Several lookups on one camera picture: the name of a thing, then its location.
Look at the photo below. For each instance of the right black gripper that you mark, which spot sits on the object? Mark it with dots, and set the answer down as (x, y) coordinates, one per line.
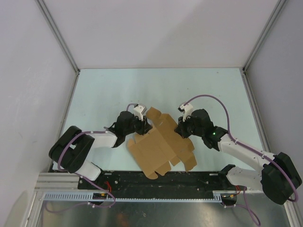
(180, 128)

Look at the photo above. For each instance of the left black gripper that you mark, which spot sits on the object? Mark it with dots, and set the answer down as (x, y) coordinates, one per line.
(145, 126)

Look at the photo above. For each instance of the brown cardboard box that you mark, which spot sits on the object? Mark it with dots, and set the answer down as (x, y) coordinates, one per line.
(161, 148)

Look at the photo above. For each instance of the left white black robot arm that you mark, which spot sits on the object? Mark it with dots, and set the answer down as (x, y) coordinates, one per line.
(71, 150)

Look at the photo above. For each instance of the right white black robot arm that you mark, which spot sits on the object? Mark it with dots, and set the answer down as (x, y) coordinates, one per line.
(274, 175)

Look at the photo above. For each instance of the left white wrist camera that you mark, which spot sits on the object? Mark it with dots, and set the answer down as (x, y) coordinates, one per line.
(139, 111)

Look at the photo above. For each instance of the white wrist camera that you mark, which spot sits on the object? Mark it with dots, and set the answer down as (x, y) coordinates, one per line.
(139, 111)
(186, 109)

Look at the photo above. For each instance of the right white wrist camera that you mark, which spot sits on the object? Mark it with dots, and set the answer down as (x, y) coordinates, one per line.
(186, 109)

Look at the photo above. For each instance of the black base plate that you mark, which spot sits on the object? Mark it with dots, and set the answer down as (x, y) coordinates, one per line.
(143, 194)

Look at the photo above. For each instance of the aluminium frame rail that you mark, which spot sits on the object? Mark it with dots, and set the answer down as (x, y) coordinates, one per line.
(118, 181)

